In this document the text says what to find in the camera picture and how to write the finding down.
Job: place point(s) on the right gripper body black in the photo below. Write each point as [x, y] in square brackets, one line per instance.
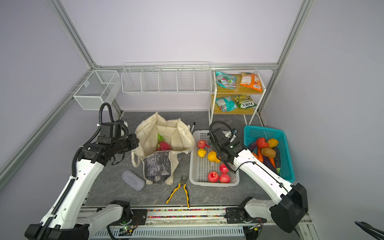
[219, 153]

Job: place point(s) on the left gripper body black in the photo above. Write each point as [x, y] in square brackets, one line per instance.
[125, 144]

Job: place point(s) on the pink dragon fruit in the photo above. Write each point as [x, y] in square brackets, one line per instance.
[162, 145]

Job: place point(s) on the cream canvas tote bag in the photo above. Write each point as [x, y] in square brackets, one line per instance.
[159, 166]

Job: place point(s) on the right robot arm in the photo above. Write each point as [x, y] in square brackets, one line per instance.
[289, 202]

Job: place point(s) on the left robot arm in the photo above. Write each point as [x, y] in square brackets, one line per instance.
[61, 222]

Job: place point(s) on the teal snack bag lower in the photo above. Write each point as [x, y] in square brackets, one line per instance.
[226, 104]

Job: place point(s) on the teal snack bag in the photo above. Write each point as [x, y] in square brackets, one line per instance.
[226, 81]
[226, 104]

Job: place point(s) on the green snack bag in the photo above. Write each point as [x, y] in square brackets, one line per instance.
[244, 101]

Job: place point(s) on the teal snack bag top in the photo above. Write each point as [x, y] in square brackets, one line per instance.
[226, 81]

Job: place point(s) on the orange snack bag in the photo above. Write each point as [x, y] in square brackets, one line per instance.
[251, 81]

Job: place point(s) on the yellow pear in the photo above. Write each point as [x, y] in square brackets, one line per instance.
[212, 157]

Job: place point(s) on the red apple middle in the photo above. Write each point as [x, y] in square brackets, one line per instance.
[224, 169]

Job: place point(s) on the red apple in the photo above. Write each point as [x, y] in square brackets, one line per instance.
[201, 144]
[224, 178]
[213, 177]
[224, 169]

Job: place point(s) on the red apple back left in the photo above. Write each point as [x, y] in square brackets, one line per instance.
[201, 144]

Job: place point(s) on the teal plastic vegetable basket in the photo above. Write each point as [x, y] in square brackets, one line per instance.
[252, 133]

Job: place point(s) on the red apple front right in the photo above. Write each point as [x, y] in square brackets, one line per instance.
[224, 178]

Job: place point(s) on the orange carrot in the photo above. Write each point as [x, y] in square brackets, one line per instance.
[264, 159]

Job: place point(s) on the red bell pepper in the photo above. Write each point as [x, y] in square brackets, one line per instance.
[262, 143]

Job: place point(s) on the red apple front left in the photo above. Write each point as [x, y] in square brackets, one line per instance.
[213, 177]

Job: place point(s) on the white plastic fruit basket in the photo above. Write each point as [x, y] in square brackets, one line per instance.
[201, 167]

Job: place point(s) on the black marker pen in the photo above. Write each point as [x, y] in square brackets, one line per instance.
[193, 127]

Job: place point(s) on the purple eggplant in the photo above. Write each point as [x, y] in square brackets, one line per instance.
[253, 148]

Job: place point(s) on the brown potato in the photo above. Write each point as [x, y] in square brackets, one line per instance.
[268, 152]

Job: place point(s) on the grey fabric glasses case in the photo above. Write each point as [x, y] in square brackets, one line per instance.
[134, 181]

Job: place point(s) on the yellow bell pepper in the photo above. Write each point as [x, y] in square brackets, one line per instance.
[272, 143]

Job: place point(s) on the white wooden two-tier shelf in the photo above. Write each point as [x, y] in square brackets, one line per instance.
[238, 94]

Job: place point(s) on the black tripod leg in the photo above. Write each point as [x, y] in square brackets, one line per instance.
[372, 231]

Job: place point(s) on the white mesh wall box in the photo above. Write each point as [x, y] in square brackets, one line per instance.
[100, 86]

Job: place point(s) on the white wire wall basket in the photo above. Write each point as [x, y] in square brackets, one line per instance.
[145, 78]

